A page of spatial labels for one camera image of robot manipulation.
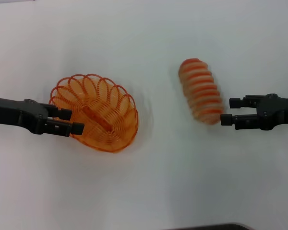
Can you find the dark rounded object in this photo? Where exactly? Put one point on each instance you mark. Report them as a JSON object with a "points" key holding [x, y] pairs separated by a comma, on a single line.
{"points": [[211, 226]]}

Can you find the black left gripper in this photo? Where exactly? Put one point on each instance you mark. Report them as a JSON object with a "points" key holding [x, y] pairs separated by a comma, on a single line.
{"points": [[16, 115]]}

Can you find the striped orange bread loaf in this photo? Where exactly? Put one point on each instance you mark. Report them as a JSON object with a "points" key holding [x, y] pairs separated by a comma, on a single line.
{"points": [[201, 92]]}

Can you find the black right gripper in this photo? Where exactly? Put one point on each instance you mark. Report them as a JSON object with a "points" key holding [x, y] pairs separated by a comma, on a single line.
{"points": [[277, 115]]}

